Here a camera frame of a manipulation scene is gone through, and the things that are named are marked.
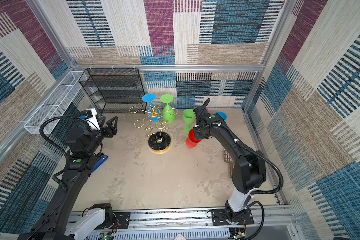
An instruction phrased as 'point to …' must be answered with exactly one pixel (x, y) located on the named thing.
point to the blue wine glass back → (154, 113)
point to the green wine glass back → (168, 112)
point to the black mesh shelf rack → (115, 90)
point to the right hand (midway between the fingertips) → (202, 136)
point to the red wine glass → (191, 140)
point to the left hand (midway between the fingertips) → (110, 114)
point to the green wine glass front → (189, 117)
